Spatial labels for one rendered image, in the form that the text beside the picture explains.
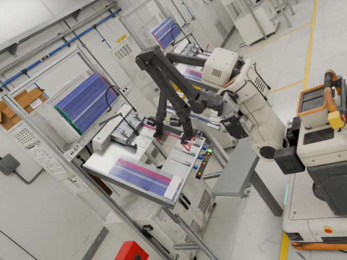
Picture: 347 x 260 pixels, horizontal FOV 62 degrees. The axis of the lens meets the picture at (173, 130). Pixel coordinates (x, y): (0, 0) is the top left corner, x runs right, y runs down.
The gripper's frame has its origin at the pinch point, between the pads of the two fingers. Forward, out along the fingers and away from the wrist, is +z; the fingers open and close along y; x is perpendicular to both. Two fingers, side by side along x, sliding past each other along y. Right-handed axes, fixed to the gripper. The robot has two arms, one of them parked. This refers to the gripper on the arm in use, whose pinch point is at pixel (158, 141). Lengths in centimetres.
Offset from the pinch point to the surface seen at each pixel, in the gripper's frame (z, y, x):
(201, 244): 30, 52, 58
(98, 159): -1.2, 37.6, -31.4
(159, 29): -30, -126, -59
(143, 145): 0.1, 10.0, -8.6
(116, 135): -7.0, 15.7, -28.7
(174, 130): 2.3, -19.2, 5.4
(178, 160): 1.9, 10.9, 21.4
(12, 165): 79, 29, -153
